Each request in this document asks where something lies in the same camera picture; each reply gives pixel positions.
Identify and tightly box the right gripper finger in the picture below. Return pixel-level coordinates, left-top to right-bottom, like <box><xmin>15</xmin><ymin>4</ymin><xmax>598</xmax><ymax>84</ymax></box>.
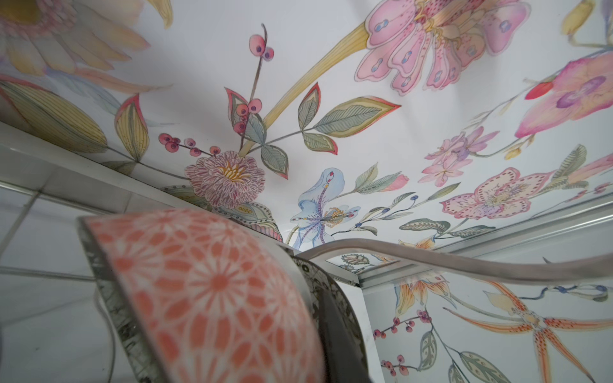
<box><xmin>318</xmin><ymin>290</ymin><xmax>370</xmax><ymax>383</ymax></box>

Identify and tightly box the green leaf pattern bowl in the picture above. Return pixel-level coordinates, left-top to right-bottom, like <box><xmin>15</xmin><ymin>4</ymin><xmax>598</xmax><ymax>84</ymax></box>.
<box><xmin>292</xmin><ymin>256</ymin><xmax>370</xmax><ymax>383</ymax></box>

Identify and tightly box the orange pattern bowl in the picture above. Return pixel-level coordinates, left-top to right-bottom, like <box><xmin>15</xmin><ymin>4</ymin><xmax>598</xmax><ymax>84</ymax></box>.
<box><xmin>78</xmin><ymin>209</ymin><xmax>325</xmax><ymax>382</ymax></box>

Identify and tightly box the steel two-tier dish rack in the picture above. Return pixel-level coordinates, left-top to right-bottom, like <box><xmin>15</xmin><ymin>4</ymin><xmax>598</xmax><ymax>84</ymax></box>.
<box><xmin>0</xmin><ymin>181</ymin><xmax>613</xmax><ymax>383</ymax></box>

